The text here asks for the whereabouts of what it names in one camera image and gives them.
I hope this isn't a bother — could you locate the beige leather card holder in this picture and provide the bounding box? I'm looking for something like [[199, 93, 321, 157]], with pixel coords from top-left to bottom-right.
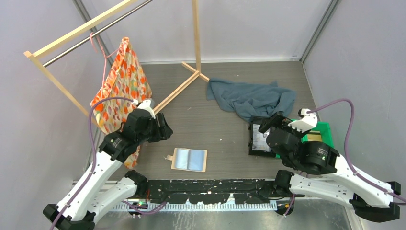
[[164, 148, 208, 173]]

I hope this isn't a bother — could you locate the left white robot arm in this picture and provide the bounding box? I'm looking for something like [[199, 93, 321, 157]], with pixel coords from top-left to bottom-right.
[[43, 99, 173, 230]]

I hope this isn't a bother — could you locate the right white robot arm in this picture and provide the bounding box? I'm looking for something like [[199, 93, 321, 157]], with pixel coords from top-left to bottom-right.
[[258, 109, 401, 223]]

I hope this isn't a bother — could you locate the black tray with cards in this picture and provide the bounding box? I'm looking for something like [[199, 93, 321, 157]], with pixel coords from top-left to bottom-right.
[[248, 116, 277, 158]]

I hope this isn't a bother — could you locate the blue grey cloth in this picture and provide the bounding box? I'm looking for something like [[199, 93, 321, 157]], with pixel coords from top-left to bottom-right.
[[206, 78, 297, 122]]

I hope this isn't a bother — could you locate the green plastic bin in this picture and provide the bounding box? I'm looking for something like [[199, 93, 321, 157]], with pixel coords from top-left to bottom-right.
[[266, 118, 335, 159]]

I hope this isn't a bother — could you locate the orange floral fabric bag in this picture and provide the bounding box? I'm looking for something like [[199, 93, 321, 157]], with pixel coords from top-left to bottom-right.
[[90, 36, 153, 170]]

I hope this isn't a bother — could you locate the metal hanging rod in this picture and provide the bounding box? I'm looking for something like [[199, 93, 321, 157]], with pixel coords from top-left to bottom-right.
[[43, 0, 153, 67]]

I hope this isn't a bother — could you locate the wooden clothes rack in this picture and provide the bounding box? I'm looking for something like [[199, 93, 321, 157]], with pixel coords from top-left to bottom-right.
[[23, 0, 211, 120]]

